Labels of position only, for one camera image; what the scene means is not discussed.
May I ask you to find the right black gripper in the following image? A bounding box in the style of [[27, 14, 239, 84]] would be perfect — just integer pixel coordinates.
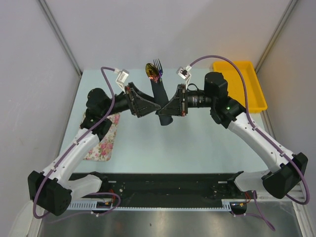
[[159, 84, 215, 117]]

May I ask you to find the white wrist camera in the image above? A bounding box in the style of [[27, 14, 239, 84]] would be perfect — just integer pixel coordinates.
[[114, 69, 129, 92], [176, 65, 192, 88]]

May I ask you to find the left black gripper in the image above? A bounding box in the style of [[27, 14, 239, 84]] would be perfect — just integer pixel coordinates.
[[102, 82, 160, 118]]

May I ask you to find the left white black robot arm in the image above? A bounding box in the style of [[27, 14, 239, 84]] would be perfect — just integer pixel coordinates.
[[28, 82, 160, 219]]

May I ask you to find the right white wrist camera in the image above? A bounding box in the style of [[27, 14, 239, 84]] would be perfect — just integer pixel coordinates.
[[176, 65, 192, 88]]

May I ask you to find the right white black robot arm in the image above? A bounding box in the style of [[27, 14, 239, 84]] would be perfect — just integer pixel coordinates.
[[125, 72, 309, 199]]

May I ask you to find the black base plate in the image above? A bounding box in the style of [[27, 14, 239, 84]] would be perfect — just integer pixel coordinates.
[[70, 172, 270, 208]]

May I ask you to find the iridescent rainbow fork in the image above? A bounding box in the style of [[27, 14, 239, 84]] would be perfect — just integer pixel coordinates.
[[153, 59, 163, 78]]

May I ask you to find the white slotted cable duct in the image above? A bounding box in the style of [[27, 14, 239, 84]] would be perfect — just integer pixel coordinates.
[[67, 200, 98, 210]]

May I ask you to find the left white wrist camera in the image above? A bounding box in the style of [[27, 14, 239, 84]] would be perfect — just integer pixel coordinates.
[[114, 69, 129, 92]]

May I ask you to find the yellow plastic bin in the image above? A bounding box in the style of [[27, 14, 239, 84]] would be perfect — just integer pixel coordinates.
[[213, 61, 268, 113]]

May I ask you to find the floral pattern tray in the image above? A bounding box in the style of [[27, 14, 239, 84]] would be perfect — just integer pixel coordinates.
[[83, 114, 120, 162]]

